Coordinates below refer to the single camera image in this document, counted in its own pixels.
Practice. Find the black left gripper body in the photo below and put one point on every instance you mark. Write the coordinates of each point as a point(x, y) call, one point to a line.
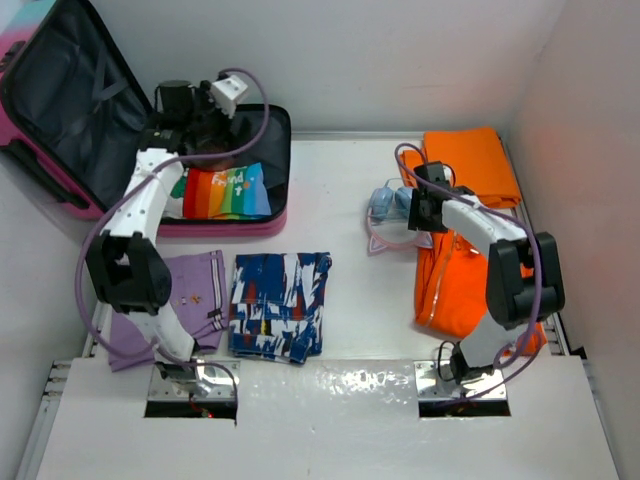
point(210, 123)

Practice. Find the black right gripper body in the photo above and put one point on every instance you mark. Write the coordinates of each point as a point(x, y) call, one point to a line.
point(418, 219)

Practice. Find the blue pink cat-ear headphones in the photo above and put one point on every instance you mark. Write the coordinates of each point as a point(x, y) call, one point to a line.
point(387, 204)

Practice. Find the rainbow striped white t-shirt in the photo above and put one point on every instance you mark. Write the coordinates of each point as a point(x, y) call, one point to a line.
point(237, 193)

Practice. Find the blue white patterned shorts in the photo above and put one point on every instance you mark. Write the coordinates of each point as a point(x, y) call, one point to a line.
point(277, 305)

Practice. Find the purple shirt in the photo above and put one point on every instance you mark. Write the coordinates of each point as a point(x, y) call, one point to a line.
point(199, 298)

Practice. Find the brown round case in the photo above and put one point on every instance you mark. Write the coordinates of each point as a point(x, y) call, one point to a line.
point(213, 148)

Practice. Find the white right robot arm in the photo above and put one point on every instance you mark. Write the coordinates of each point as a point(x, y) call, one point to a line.
point(524, 283)

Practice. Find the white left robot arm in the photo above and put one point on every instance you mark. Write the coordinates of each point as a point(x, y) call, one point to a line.
point(121, 257)

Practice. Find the orange polo shirt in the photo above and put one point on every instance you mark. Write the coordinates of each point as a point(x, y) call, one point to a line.
point(450, 286)

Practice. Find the orange folded cloth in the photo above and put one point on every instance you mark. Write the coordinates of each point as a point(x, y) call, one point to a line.
point(479, 162)

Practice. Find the pink open suitcase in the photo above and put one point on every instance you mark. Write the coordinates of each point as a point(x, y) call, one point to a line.
point(72, 113)

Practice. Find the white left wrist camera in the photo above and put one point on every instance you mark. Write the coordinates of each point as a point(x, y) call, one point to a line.
point(228, 93)

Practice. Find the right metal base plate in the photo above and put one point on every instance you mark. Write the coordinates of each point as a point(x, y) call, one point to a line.
point(431, 387)

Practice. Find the metal base plate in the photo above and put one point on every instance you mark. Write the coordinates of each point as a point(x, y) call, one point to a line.
point(431, 387)
point(203, 383)

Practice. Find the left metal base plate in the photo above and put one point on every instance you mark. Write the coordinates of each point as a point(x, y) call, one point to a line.
point(203, 383)

